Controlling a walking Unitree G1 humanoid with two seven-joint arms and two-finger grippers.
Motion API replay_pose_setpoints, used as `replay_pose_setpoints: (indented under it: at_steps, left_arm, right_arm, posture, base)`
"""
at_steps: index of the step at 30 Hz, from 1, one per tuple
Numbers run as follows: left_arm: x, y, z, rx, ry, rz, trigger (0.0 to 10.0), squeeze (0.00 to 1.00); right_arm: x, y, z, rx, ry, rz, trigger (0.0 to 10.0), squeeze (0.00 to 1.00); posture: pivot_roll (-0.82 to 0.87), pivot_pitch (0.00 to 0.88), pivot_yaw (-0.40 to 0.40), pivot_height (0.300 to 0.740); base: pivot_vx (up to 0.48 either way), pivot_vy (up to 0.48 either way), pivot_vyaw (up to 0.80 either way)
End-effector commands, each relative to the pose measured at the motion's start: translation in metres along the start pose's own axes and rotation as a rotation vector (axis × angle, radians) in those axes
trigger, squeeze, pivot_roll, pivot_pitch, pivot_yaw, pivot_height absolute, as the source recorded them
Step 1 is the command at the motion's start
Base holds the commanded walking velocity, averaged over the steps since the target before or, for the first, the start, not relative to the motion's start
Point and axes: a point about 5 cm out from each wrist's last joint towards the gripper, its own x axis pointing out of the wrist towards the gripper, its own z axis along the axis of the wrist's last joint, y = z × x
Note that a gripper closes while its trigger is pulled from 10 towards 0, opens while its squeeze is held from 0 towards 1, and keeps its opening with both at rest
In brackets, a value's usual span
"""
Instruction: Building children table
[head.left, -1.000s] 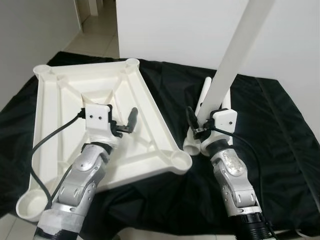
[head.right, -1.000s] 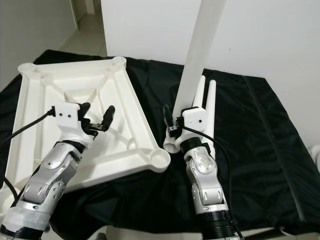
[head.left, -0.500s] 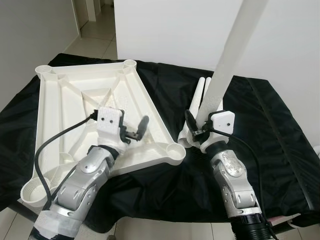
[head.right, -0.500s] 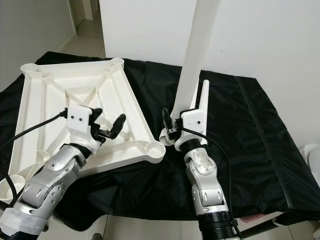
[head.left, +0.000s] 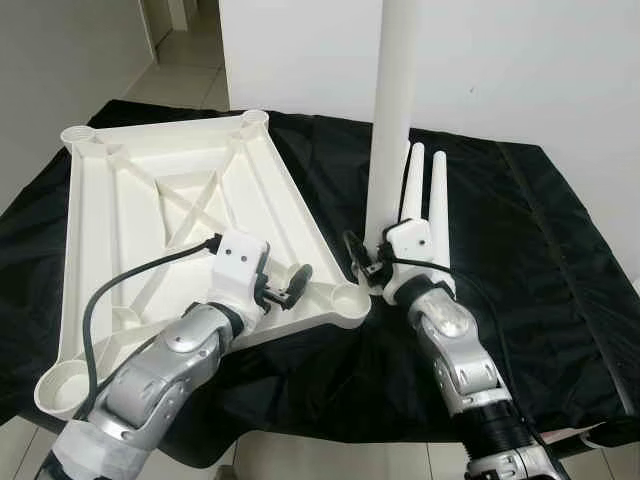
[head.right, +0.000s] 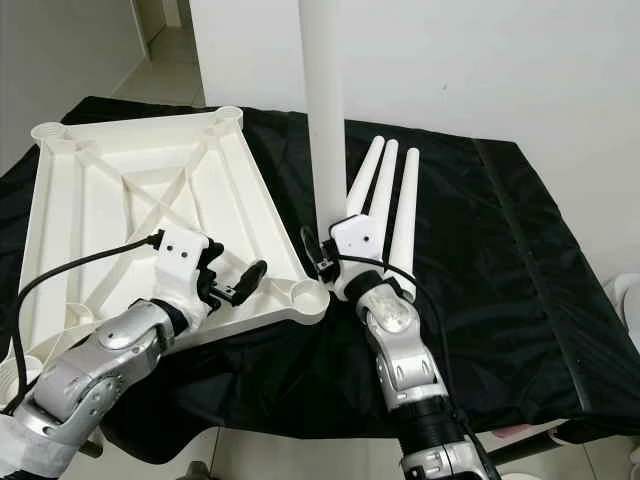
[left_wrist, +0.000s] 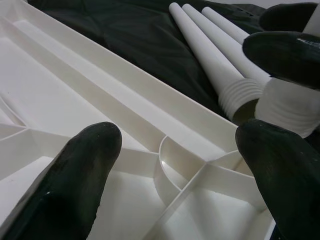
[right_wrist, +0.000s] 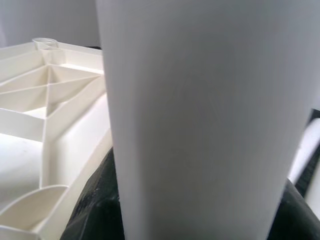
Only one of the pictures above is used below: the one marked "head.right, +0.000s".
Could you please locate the white plastic children table top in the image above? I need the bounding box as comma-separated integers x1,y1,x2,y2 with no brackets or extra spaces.
0,105,331,401

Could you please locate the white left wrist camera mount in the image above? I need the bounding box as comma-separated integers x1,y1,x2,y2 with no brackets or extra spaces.
153,225,211,311

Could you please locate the pink fabric under cloth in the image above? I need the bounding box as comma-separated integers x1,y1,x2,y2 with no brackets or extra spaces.
495,420,561,441

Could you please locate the white plastic table leg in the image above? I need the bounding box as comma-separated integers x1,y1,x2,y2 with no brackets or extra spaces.
390,148,421,279
345,135,385,219
298,0,353,246
368,139,399,221

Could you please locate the white rounded appliance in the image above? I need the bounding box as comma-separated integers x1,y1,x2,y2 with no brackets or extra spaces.
608,272,640,353

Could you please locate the black cloth table cover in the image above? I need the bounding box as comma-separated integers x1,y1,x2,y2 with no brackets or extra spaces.
0,95,640,466

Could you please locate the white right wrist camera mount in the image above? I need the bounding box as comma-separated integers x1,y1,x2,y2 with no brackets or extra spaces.
328,215,386,299

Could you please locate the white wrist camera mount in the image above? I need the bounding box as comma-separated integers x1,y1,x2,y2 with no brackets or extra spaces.
328,215,386,299
153,225,211,311

